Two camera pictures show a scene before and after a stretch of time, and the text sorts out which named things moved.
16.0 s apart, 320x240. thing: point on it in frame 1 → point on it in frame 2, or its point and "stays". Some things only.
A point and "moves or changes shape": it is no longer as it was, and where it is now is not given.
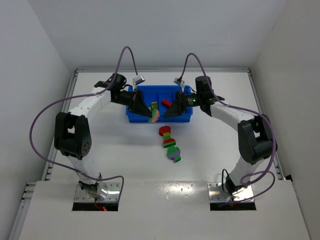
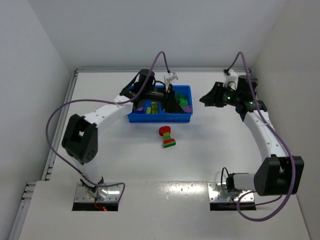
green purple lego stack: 174,152 moves or changes shape
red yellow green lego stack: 165,131 stays
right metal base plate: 215,193 stays
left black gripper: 135,100 → 168,95
